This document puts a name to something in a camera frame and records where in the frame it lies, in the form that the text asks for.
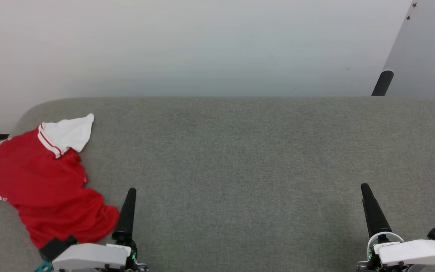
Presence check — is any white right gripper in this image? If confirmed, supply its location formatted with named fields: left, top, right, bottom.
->
left=356, top=183, right=435, bottom=272

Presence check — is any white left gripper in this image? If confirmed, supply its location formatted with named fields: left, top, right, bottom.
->
left=51, top=188, right=149, bottom=272

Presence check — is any red Bulls basketball jersey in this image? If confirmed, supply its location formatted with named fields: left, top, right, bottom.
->
left=0, top=113, right=120, bottom=250

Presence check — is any grey fabric sofa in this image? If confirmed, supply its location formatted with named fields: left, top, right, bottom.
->
left=0, top=96, right=435, bottom=272

